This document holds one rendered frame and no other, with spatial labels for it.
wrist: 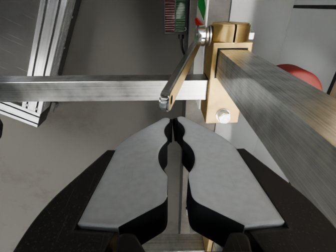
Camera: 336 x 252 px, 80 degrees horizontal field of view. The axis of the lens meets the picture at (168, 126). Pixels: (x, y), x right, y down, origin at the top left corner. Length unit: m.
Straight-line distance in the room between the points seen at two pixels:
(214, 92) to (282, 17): 0.33
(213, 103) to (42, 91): 0.24
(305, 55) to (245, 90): 0.34
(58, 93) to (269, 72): 0.27
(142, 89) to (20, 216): 2.14
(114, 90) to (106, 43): 0.89
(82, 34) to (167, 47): 0.44
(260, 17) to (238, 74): 0.37
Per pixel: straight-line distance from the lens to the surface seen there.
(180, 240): 0.39
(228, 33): 0.28
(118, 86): 0.30
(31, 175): 1.89
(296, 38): 0.55
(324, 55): 0.47
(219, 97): 0.30
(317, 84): 0.30
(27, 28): 1.09
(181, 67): 0.16
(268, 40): 0.57
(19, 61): 1.15
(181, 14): 0.43
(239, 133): 0.65
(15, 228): 2.54
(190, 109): 0.49
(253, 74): 0.18
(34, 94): 0.35
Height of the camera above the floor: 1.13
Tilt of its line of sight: 59 degrees down
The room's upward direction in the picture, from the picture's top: 179 degrees clockwise
